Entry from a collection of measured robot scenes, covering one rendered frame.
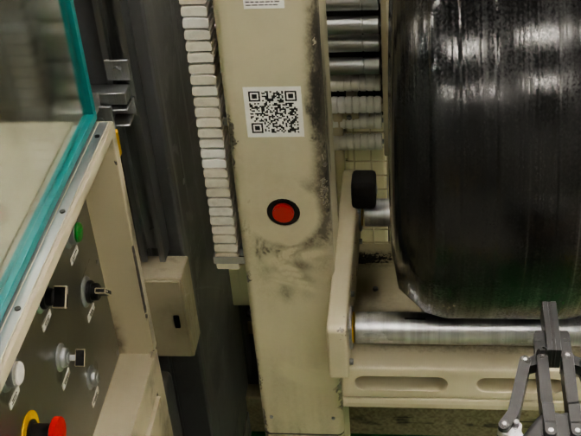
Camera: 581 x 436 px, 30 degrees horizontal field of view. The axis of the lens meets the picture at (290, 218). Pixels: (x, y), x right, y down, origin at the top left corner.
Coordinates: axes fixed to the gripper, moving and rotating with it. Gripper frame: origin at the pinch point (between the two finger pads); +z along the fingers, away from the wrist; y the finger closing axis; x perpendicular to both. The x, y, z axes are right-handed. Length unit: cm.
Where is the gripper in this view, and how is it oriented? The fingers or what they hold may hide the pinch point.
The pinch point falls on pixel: (550, 334)
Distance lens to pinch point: 121.8
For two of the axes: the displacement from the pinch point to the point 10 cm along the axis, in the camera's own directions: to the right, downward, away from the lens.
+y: -9.9, 0.0, 1.2
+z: 0.9, -6.9, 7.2
